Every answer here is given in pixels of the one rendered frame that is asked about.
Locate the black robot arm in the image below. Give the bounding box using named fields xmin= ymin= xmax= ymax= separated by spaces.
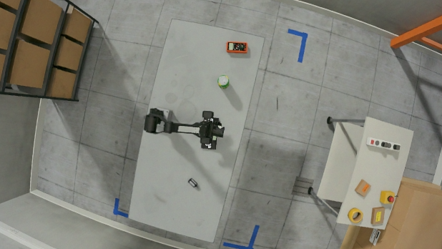
xmin=144 ymin=108 xmax=225 ymax=138

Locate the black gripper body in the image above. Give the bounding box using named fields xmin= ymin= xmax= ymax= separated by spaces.
xmin=200 ymin=111 xmax=214 ymax=145

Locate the black keyboard case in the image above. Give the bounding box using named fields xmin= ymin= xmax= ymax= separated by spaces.
xmin=201 ymin=117 xmax=219 ymax=150

